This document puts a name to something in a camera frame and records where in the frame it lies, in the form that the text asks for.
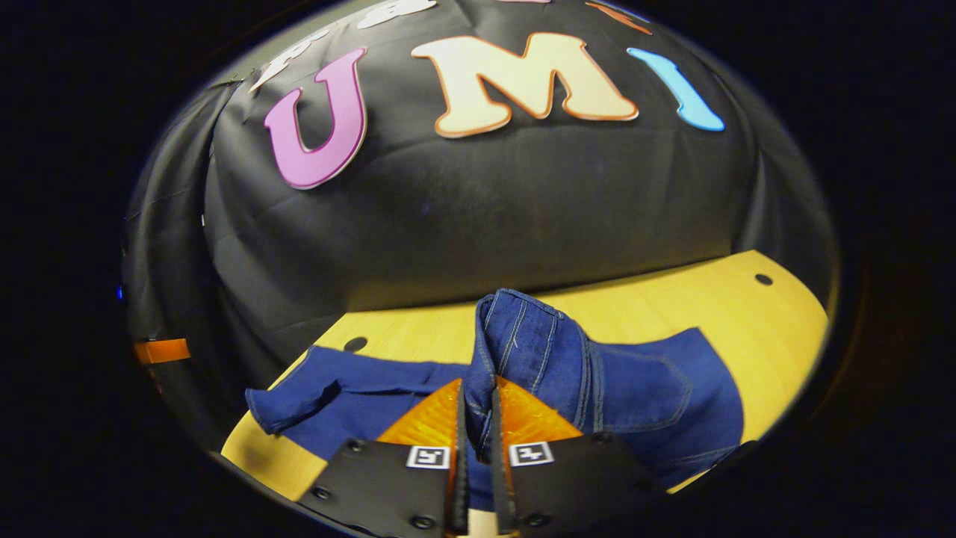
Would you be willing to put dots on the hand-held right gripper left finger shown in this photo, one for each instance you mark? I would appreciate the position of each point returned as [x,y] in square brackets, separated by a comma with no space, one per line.
[388,486]

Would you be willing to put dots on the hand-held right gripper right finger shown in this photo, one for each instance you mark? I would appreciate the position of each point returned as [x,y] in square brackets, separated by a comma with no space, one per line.
[575,478]

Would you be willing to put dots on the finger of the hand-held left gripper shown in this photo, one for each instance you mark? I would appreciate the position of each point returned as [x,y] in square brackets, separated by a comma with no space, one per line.
[163,351]

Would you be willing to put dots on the blue denim jeans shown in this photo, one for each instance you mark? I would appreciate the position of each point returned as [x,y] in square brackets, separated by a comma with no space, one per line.
[635,388]

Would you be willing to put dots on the black backdrop cloth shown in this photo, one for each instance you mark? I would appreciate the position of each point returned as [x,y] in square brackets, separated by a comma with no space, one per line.
[485,209]

